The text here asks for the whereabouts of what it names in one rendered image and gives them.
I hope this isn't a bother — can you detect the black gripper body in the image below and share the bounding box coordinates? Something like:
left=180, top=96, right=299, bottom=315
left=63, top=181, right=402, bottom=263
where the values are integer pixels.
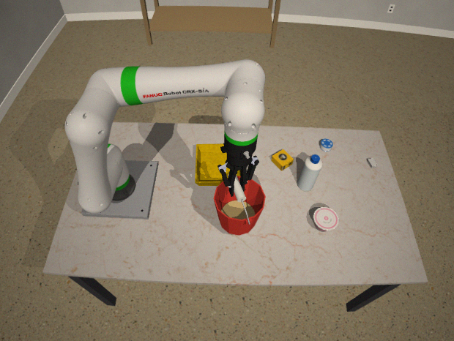
left=225, top=153, right=253, bottom=171

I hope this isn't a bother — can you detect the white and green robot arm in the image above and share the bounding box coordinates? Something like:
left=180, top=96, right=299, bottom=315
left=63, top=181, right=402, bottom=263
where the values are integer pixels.
left=65, top=59, right=265, bottom=214

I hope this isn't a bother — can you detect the grey bottle with blue cap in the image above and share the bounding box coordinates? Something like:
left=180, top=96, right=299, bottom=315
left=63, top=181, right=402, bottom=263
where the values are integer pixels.
left=297, top=154, right=322, bottom=191

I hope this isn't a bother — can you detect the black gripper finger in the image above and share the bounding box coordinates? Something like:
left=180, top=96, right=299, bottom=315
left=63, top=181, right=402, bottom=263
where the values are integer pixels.
left=218, top=163, right=239, bottom=197
left=239, top=156, right=259, bottom=192

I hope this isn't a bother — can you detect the red pail with wire handle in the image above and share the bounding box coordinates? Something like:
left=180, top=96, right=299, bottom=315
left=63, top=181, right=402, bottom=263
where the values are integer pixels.
left=214, top=175, right=266, bottom=236

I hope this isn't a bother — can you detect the grey cylinder with blue top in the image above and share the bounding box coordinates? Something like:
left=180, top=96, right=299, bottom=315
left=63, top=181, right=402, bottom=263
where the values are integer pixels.
left=319, top=138, right=333, bottom=151

